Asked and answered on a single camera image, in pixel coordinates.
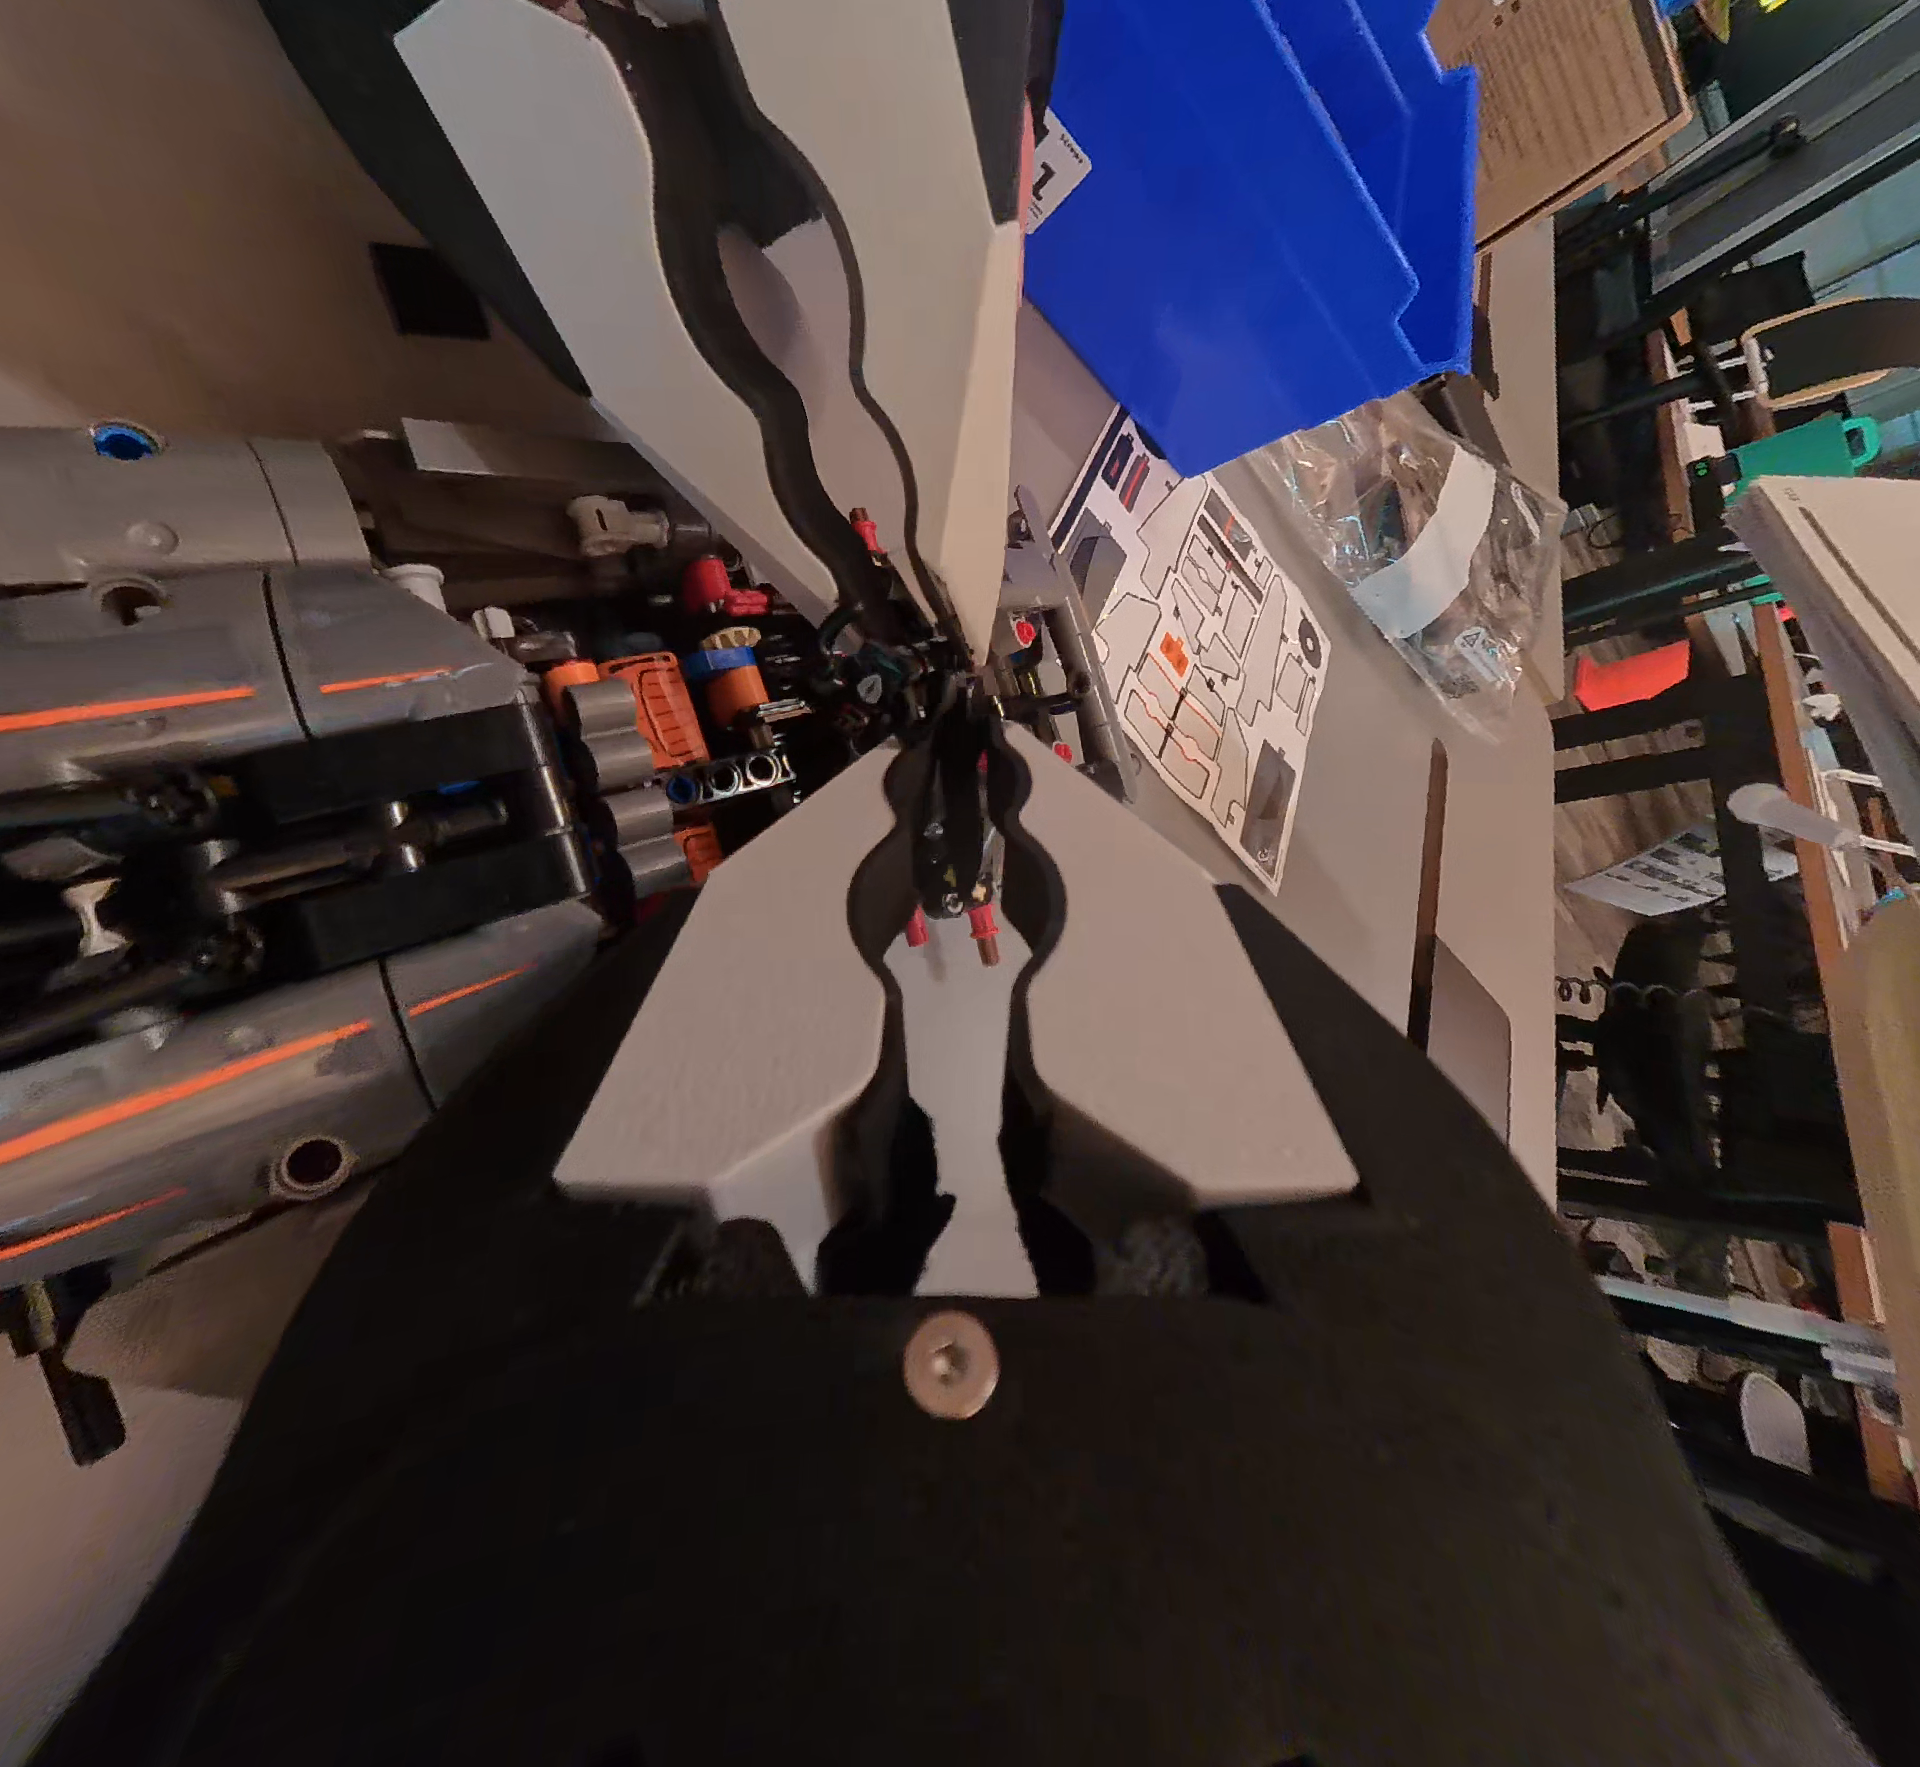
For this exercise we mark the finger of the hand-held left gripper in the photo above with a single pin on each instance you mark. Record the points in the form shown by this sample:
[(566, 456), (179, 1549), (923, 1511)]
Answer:
[(884, 71), (557, 191)]

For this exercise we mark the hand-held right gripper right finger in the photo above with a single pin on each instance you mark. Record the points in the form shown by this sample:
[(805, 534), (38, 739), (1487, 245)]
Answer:
[(1167, 1044)]

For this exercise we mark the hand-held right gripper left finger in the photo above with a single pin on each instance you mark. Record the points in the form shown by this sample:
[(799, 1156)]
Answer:
[(732, 1044)]

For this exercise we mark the black lego steering wheel assembly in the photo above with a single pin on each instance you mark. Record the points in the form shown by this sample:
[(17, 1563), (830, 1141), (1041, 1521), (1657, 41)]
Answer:
[(947, 835)]

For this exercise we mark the grey black lego car model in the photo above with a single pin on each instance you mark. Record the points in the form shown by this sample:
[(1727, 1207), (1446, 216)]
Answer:
[(377, 747)]

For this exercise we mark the lego sticker sheet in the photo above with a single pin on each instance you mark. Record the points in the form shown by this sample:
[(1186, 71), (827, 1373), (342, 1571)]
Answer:
[(1201, 686)]

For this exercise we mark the clear bag of lego parts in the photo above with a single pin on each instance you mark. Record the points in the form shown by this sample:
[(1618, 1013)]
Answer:
[(1440, 552)]

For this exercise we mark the black square pad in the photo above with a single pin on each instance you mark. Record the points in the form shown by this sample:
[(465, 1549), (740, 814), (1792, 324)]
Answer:
[(431, 294)]

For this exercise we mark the blue storage bin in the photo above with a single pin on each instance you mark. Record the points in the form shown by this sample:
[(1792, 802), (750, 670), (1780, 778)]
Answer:
[(1241, 224)]

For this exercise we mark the orange plastic object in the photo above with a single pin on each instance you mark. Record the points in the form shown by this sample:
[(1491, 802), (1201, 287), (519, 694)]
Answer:
[(1632, 674)]

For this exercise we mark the brown cardboard box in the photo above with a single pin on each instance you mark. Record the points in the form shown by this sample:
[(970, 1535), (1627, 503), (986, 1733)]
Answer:
[(1575, 41)]

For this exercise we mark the open instruction booklet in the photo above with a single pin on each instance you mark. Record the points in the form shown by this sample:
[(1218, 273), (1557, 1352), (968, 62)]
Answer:
[(1845, 583)]

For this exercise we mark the green plastic box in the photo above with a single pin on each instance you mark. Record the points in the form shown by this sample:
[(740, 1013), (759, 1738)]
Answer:
[(1797, 455)]

